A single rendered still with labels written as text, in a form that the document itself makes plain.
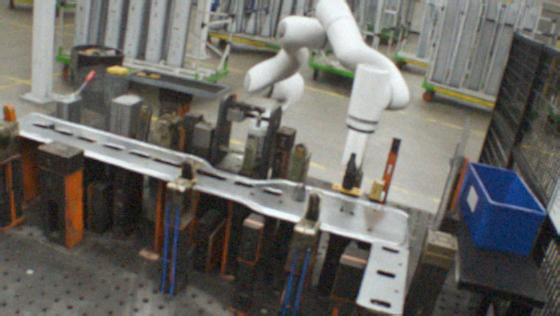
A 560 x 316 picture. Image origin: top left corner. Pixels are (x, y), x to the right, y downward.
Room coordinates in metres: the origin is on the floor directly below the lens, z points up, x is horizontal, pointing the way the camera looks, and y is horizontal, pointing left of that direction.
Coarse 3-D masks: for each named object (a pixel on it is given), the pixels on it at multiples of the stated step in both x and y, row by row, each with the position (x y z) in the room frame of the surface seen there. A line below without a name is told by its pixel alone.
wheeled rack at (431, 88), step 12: (444, 0) 7.70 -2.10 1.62; (504, 24) 7.66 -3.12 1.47; (552, 36) 7.39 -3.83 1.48; (432, 48) 7.71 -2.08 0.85; (552, 60) 7.08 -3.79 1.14; (432, 84) 7.74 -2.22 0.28; (444, 84) 7.73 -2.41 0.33; (456, 96) 7.51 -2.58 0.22; (468, 96) 7.45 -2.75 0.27; (480, 96) 7.49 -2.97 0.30; (492, 96) 7.64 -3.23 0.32
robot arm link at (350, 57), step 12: (336, 24) 1.43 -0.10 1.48; (348, 24) 1.43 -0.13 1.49; (336, 36) 1.40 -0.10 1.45; (348, 36) 1.38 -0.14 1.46; (360, 36) 1.41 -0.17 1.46; (336, 48) 1.38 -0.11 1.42; (348, 48) 1.35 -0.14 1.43; (360, 48) 1.35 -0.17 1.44; (348, 60) 1.35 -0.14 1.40; (360, 60) 1.35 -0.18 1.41; (372, 60) 1.35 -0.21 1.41; (384, 60) 1.35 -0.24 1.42; (396, 72) 1.32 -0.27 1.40; (396, 84) 1.27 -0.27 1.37; (396, 96) 1.25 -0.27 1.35; (408, 96) 1.27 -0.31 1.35; (396, 108) 1.26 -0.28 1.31
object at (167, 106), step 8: (160, 88) 1.72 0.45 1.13; (160, 96) 1.72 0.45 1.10; (168, 96) 1.71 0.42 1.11; (176, 96) 1.70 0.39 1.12; (184, 96) 1.70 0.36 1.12; (192, 96) 1.77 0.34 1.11; (160, 104) 1.72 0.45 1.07; (168, 104) 1.71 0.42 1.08; (176, 104) 1.70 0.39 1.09; (184, 104) 1.71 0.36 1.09; (160, 112) 1.72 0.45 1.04; (168, 112) 1.71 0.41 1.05; (176, 112) 1.71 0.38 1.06; (184, 112) 1.73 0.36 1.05; (184, 120) 1.73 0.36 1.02; (184, 136) 1.75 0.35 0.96
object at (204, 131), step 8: (200, 128) 1.53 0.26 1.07; (208, 128) 1.53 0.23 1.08; (200, 136) 1.53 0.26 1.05; (208, 136) 1.52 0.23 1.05; (192, 144) 1.54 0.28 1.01; (200, 144) 1.53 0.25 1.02; (208, 144) 1.52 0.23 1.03; (192, 152) 1.53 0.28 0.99; (200, 152) 1.53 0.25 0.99; (208, 152) 1.52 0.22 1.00; (208, 160) 1.52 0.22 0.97; (208, 176) 1.55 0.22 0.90; (200, 192) 1.53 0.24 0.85; (200, 200) 1.53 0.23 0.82; (208, 200) 1.57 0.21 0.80; (200, 208) 1.53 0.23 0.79; (208, 208) 1.57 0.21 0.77; (200, 216) 1.53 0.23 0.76
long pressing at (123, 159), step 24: (24, 120) 1.52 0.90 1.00; (48, 120) 1.56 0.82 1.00; (72, 144) 1.39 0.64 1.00; (96, 144) 1.42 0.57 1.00; (120, 144) 1.46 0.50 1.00; (144, 144) 1.49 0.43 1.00; (144, 168) 1.31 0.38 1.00; (168, 168) 1.34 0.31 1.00; (216, 192) 1.25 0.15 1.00; (240, 192) 1.27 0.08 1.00; (288, 192) 1.32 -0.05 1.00; (288, 216) 1.18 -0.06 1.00; (336, 216) 1.22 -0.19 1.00; (360, 216) 1.25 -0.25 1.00; (384, 216) 1.27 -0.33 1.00; (408, 216) 1.30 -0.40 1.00; (360, 240) 1.13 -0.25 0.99; (384, 240) 1.13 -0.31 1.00; (408, 240) 1.16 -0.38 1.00
